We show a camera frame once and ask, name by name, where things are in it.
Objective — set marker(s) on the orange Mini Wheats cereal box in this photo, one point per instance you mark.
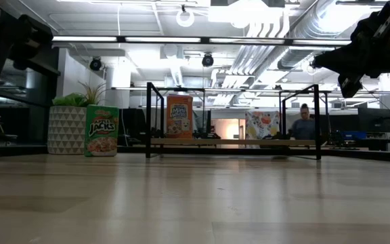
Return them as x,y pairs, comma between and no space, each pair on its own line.
179,117

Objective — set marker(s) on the silver ceiling air duct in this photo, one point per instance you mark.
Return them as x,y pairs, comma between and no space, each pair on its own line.
317,27

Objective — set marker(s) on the black computer monitor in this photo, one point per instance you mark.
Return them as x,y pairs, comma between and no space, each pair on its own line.
132,122
374,120

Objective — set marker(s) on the black round ceiling spotlight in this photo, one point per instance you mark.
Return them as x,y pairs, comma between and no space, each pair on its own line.
208,60
95,64

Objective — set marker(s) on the green leafy plant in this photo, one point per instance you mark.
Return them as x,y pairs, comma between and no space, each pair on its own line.
69,100

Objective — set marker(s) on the floral patterned cloth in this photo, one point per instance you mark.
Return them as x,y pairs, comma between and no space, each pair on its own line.
262,125

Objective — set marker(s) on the person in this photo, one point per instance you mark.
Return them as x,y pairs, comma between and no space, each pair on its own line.
303,128

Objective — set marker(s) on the white triangle pattern planter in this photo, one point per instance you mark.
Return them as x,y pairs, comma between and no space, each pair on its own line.
66,130

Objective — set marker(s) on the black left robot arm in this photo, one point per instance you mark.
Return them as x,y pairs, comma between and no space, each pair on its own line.
29,37

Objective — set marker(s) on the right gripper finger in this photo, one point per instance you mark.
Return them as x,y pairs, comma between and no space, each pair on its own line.
334,57
334,67

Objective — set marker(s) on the spiky grass plant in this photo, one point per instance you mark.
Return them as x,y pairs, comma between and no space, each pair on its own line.
93,95

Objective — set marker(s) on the blue desk object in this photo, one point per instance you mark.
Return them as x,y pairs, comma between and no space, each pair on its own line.
354,135

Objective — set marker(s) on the black metal wooden board shelf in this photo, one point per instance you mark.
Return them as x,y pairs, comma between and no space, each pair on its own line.
232,142

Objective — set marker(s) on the green Apple Jacks cereal box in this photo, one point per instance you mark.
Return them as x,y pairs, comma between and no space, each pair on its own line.
101,130

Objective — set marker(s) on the grey metal bracket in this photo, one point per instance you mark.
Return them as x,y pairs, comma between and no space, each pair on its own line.
5,139

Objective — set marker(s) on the overhead LED light bar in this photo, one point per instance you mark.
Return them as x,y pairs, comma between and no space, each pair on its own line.
161,39

